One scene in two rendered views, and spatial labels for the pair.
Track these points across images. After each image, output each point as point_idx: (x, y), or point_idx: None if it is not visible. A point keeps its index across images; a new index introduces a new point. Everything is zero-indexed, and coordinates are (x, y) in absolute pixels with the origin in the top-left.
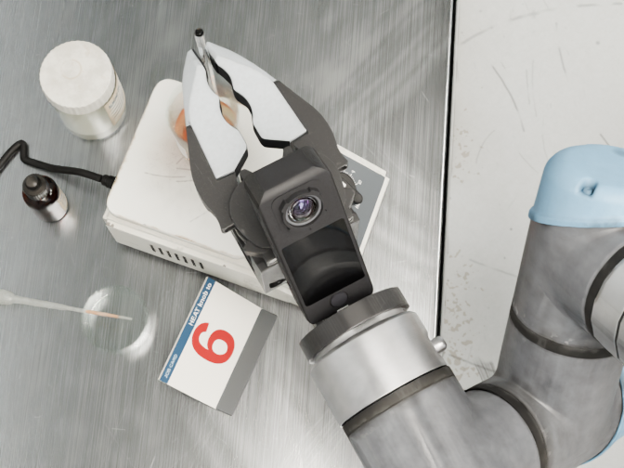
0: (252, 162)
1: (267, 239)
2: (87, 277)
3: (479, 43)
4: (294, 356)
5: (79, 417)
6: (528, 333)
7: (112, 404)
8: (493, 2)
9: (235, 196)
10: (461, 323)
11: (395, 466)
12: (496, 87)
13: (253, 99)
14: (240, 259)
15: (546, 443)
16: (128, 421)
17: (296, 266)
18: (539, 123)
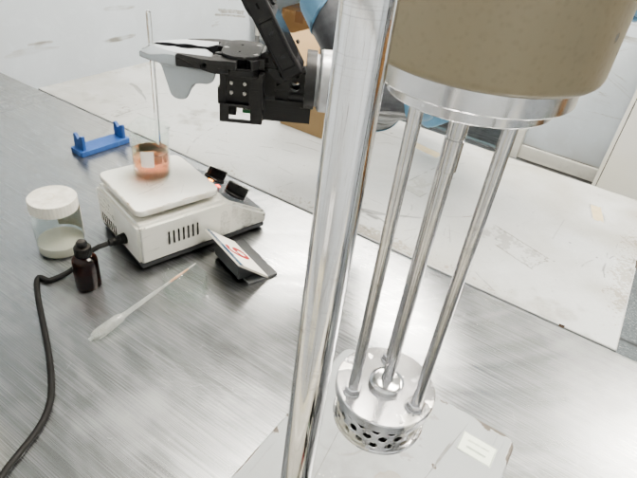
0: (177, 169)
1: (263, 29)
2: (146, 289)
3: (191, 150)
4: (267, 244)
5: (220, 328)
6: None
7: (227, 312)
8: (180, 141)
9: (226, 53)
10: (300, 200)
11: None
12: (214, 155)
13: (188, 43)
14: (214, 200)
15: None
16: (243, 310)
17: (282, 30)
18: (241, 154)
